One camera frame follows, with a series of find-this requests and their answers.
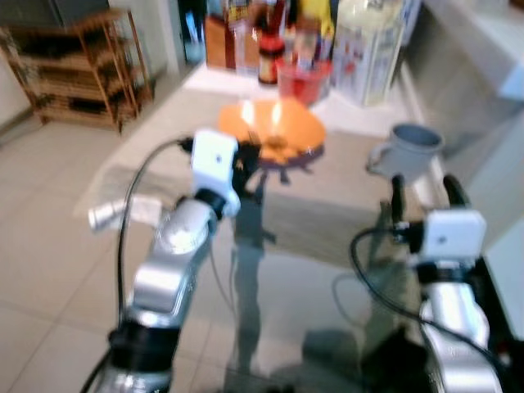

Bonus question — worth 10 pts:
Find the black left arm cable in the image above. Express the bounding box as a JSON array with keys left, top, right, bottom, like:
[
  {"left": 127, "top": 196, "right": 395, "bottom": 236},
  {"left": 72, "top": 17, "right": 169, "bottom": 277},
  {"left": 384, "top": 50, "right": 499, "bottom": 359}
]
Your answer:
[{"left": 117, "top": 138, "right": 197, "bottom": 320}]

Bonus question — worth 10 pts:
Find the orange plastic bowl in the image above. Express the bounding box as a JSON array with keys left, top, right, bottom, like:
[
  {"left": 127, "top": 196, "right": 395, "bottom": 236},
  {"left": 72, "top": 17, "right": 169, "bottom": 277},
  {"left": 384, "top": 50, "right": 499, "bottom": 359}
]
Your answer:
[{"left": 217, "top": 98, "right": 326, "bottom": 169}]

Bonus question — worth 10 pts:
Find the black appliance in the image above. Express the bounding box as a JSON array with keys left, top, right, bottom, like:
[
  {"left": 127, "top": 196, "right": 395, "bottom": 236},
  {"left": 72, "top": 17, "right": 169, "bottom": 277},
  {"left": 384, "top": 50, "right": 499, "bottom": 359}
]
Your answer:
[{"left": 0, "top": 0, "right": 87, "bottom": 29}]

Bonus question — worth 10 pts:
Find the brown fork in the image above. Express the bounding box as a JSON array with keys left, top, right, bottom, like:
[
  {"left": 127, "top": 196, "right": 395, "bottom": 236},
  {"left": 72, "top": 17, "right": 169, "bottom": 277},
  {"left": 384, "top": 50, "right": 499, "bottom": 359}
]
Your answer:
[{"left": 246, "top": 131, "right": 289, "bottom": 160}]

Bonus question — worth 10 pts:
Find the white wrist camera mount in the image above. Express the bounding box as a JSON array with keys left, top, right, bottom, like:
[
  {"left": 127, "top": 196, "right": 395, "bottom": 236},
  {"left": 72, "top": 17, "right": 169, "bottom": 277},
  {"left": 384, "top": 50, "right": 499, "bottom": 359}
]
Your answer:
[
  {"left": 190, "top": 129, "right": 240, "bottom": 197},
  {"left": 413, "top": 209, "right": 488, "bottom": 267}
]

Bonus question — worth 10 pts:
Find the brown spice bottle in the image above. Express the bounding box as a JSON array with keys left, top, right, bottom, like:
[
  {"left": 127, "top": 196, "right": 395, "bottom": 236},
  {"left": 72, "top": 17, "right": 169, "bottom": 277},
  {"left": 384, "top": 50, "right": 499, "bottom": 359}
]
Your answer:
[{"left": 293, "top": 20, "right": 320, "bottom": 70}]

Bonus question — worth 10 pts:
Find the white printed carton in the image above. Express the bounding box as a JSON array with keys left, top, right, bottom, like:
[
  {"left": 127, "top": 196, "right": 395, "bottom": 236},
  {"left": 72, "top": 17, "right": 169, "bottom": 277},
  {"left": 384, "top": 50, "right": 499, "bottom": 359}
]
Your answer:
[{"left": 332, "top": 0, "right": 406, "bottom": 107}]

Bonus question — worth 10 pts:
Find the red plastic container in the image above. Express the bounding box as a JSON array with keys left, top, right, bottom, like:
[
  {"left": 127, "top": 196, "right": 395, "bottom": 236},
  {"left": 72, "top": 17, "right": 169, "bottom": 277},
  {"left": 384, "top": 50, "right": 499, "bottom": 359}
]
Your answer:
[{"left": 277, "top": 57, "right": 332, "bottom": 106}]

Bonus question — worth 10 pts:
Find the grey mug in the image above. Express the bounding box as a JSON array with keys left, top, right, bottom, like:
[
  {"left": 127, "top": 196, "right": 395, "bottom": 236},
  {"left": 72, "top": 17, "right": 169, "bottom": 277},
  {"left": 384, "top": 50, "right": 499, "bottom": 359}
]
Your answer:
[{"left": 366, "top": 123, "right": 445, "bottom": 179}]

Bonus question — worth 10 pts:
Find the beige table cloth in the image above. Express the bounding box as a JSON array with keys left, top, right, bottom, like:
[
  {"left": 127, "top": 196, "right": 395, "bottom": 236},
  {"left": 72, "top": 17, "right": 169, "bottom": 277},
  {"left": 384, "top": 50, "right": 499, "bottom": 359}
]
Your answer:
[{"left": 74, "top": 86, "right": 427, "bottom": 271}]

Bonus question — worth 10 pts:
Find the white kitchen counter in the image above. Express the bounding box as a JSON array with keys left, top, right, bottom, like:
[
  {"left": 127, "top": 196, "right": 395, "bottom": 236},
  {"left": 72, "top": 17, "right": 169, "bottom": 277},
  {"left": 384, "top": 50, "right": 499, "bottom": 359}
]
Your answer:
[{"left": 426, "top": 0, "right": 524, "bottom": 328}]

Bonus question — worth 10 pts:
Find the brown snack box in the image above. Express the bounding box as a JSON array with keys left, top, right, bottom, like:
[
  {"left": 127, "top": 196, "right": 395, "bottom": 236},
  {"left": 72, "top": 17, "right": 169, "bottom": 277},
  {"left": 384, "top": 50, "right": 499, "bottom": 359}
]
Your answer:
[{"left": 205, "top": 12, "right": 259, "bottom": 75}]

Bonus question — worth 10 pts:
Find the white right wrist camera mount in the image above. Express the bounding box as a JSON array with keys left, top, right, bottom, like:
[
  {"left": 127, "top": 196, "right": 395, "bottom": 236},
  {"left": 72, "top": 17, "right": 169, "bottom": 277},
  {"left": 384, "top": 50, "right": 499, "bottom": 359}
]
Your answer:
[{"left": 413, "top": 209, "right": 488, "bottom": 267}]

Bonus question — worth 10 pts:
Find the wooden slatted rack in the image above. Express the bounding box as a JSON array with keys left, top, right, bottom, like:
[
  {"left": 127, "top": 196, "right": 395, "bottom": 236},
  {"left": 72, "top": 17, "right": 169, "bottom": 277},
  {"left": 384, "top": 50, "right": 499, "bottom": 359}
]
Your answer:
[{"left": 0, "top": 8, "right": 155, "bottom": 132}]

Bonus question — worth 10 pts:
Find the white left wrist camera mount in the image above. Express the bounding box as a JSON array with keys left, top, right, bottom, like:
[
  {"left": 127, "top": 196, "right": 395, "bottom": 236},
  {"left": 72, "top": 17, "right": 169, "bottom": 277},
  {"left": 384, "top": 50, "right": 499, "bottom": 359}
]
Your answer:
[{"left": 190, "top": 129, "right": 240, "bottom": 197}]

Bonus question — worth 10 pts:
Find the dark jar with red lid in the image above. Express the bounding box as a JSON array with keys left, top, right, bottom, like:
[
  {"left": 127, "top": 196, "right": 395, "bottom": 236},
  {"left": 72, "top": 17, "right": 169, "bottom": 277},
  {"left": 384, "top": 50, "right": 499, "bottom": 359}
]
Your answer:
[{"left": 258, "top": 37, "right": 283, "bottom": 87}]

